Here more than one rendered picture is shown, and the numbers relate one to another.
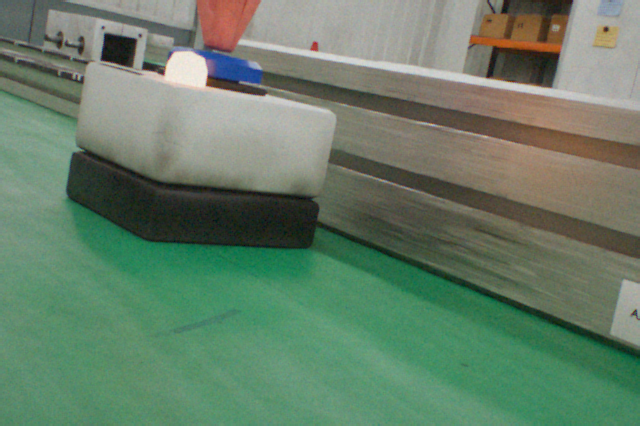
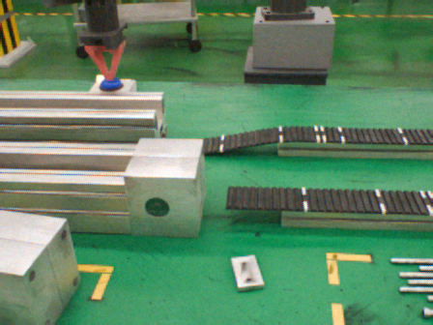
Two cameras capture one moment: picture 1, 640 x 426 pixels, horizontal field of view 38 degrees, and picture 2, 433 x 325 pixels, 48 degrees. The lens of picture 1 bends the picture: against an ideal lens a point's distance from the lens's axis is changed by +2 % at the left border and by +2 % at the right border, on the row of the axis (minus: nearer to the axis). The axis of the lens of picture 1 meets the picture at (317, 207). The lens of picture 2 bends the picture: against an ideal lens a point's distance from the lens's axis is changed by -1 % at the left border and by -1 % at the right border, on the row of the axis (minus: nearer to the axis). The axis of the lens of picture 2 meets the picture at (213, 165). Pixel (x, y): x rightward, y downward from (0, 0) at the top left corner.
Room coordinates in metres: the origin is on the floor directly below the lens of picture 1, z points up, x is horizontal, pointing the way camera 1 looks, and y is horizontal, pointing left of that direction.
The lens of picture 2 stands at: (1.16, -0.44, 1.20)
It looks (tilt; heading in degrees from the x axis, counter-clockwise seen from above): 31 degrees down; 135
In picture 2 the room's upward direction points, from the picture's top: 2 degrees counter-clockwise
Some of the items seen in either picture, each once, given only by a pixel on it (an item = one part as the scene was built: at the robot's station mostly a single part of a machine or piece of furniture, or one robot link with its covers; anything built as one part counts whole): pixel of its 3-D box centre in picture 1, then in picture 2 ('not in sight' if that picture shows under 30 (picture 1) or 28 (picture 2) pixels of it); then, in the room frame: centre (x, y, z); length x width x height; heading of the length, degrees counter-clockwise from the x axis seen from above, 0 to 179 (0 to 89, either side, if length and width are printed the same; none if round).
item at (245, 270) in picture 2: not in sight; (246, 273); (0.88, -0.11, 0.78); 0.05 x 0.03 x 0.01; 143
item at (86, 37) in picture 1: (97, 49); not in sight; (1.53, 0.40, 0.83); 0.11 x 0.10 x 0.10; 130
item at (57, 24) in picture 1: (75, 43); not in sight; (1.63, 0.47, 0.83); 0.11 x 0.10 x 0.10; 132
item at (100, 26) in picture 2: not in sight; (101, 17); (0.39, 0.06, 0.97); 0.10 x 0.07 x 0.07; 129
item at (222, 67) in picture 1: (213, 76); (111, 84); (0.39, 0.05, 0.84); 0.04 x 0.04 x 0.02
